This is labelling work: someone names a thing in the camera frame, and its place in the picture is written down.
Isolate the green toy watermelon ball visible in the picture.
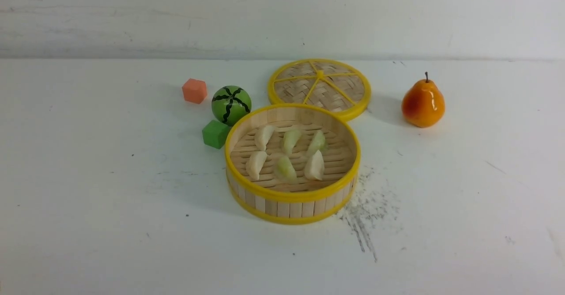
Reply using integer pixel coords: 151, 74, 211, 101
211, 85, 252, 126

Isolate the green foam cube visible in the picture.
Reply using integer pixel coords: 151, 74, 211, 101
202, 120, 231, 149

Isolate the bamboo steamer tray yellow rim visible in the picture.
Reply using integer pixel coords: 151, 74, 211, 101
224, 104, 361, 225

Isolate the orange foam cube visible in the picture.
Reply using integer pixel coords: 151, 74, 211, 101
181, 78, 207, 104

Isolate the green dumpling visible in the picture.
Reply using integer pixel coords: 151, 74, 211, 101
281, 129, 302, 155
307, 129, 327, 156
274, 155, 298, 184

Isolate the orange yellow toy pear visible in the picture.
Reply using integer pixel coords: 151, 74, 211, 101
401, 72, 446, 128

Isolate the white dumpling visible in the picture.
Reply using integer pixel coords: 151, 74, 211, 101
254, 125, 276, 151
245, 151, 268, 181
303, 150, 325, 181

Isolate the woven bamboo steamer lid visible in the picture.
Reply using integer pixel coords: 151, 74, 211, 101
267, 58, 372, 121

